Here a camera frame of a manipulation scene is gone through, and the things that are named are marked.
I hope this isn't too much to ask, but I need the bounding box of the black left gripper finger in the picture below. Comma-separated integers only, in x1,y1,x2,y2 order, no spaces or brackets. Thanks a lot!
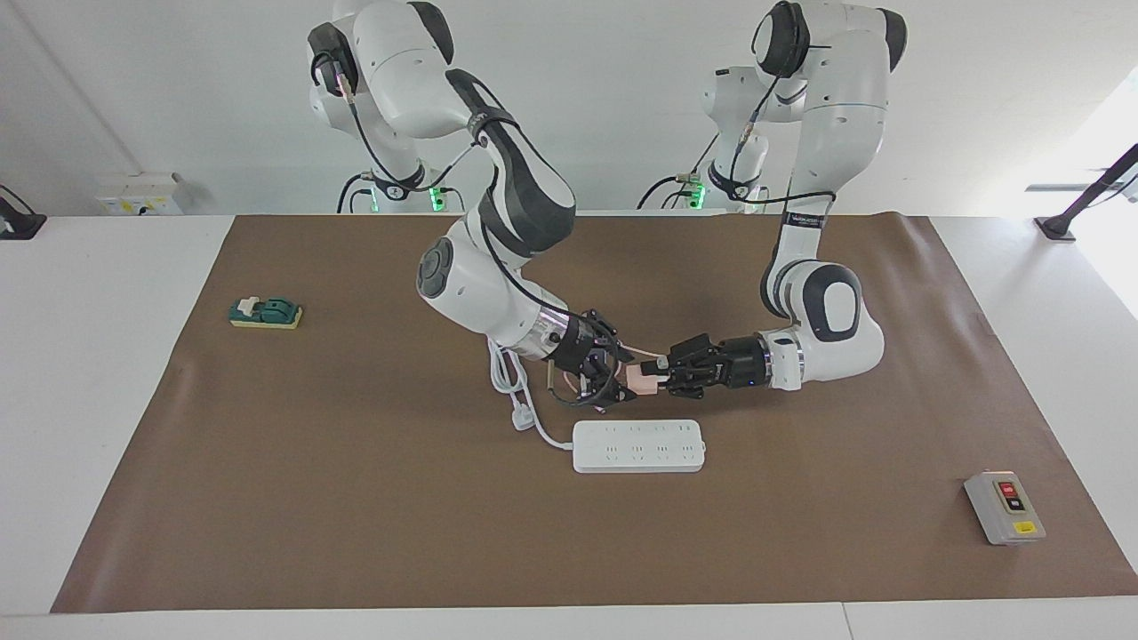
659,333,717,371
664,371,717,399

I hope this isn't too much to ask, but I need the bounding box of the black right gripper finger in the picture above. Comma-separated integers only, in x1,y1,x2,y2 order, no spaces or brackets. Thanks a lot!
586,310,635,366
577,377,637,411

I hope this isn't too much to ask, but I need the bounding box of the pink charging cable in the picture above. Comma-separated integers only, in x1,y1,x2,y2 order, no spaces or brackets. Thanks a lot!
546,341,668,415

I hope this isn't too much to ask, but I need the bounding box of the white power strip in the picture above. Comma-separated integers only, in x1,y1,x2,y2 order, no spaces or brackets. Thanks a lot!
571,419,708,476

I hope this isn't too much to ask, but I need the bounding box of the brown table mat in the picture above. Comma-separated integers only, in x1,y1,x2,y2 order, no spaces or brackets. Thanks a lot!
50,212,1138,615

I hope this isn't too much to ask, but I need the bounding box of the white power strip cord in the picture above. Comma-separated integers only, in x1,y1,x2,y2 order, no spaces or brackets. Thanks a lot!
486,341,577,452

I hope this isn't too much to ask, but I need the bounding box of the black left base cable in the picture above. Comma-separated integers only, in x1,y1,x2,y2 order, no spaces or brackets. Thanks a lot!
636,132,719,212

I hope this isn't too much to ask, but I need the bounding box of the black base cable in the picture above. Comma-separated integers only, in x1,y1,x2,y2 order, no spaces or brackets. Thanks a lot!
636,132,719,212
335,171,380,215

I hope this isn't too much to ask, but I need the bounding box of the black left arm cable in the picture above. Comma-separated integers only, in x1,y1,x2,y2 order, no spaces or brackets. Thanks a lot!
727,25,838,209

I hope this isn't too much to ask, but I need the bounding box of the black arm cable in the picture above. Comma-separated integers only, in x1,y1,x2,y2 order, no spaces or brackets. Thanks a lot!
310,52,625,412
727,25,838,209

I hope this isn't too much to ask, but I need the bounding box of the black right base cable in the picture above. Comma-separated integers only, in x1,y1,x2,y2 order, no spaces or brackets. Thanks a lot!
335,171,380,215

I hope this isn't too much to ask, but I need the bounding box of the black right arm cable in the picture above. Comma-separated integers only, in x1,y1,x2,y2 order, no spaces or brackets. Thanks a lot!
310,52,625,412

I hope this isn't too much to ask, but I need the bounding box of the grey on-off switch box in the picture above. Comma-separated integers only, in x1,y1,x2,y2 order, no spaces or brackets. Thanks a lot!
963,470,1048,547

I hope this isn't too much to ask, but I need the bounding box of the green knife switch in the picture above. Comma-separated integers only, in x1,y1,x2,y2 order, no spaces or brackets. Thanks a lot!
228,295,305,332

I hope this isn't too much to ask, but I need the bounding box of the black camera stand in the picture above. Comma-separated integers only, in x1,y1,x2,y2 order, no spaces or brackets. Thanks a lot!
1035,142,1138,244

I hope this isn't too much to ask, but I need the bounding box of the white wall socket box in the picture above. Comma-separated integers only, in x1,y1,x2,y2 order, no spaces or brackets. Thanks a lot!
95,172,186,217

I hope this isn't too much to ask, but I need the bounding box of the black clamp bracket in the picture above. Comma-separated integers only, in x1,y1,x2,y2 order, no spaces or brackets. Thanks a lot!
0,183,48,242

